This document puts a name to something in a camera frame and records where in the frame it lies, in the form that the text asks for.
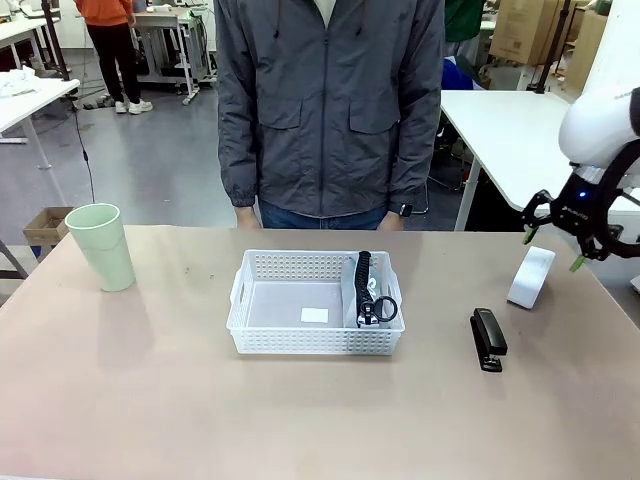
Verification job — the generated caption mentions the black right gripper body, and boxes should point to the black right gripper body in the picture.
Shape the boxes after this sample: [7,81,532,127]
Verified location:
[548,179,610,247]

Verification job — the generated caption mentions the white rectangular box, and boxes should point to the white rectangular box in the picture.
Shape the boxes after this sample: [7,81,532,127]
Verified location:
[506,245,556,309]

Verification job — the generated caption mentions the black stapler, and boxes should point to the black stapler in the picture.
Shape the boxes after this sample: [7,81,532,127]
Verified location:
[468,307,509,374]

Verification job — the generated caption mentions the person's left forearm grey sleeve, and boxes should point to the person's left forearm grey sleeve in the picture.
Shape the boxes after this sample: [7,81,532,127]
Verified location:
[387,114,444,207]

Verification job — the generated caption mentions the person's right forearm grey sleeve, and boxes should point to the person's right forearm grey sleeve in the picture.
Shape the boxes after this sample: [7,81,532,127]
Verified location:
[216,114,262,208]

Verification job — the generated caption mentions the white perforated plastic basket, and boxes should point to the white perforated plastic basket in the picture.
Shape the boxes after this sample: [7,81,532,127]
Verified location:
[225,249,407,356]

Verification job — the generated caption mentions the person's right hand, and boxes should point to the person's right hand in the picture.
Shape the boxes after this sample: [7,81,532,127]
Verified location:
[234,202,264,231]

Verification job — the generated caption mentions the large white table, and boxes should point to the large white table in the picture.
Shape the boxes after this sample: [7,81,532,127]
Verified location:
[439,89,640,232]

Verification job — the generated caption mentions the black stand pole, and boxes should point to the black stand pole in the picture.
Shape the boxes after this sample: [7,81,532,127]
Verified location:
[530,0,572,95]

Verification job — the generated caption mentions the blue cloth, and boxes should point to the blue cloth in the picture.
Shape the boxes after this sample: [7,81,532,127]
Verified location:
[441,54,481,92]

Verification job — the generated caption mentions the tall cardboard box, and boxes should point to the tall cardboard box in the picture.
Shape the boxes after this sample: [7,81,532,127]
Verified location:
[567,9,609,94]

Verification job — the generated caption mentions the white pouch with black zipper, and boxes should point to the white pouch with black zipper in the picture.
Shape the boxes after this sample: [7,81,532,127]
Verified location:
[341,249,401,330]

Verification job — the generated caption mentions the large cardboard box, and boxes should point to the large cardboard box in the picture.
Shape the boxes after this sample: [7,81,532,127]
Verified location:
[488,0,576,66]

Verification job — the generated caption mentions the green garment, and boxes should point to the green garment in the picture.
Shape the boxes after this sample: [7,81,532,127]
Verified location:
[443,0,487,44]

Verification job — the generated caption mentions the person torso in grey jacket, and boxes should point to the person torso in grey jacket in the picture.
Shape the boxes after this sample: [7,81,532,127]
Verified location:
[213,0,446,219]

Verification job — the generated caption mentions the white desk on casters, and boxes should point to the white desk on casters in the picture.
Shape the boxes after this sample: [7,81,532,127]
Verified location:
[130,3,214,106]

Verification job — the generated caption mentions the light green plastic cup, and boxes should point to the light green plastic cup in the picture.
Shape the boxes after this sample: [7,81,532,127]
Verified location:
[64,202,137,293]

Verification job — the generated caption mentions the person in orange top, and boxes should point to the person in orange top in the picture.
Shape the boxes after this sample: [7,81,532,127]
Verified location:
[74,0,154,115]

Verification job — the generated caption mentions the small open cardboard box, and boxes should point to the small open cardboard box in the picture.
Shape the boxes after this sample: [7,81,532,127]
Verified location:
[22,206,76,247]

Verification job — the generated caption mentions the black tripod pole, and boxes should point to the black tripod pole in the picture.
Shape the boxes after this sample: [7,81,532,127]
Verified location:
[40,0,72,82]

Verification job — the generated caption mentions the white table with cloth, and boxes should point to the white table with cloth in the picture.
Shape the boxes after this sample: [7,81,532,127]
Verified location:
[0,69,81,171]

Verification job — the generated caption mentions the crumpled white cloth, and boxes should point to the crumpled white cloth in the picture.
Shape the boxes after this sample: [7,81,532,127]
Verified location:
[0,68,42,99]

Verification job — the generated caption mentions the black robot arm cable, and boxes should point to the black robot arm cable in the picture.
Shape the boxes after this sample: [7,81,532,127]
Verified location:
[597,142,640,260]

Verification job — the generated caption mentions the metal frame chair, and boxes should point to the metal frame chair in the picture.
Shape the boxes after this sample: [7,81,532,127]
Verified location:
[424,119,469,216]

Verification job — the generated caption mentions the thin black hanging cable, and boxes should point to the thin black hanging cable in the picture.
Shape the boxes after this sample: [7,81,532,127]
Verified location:
[73,97,96,205]

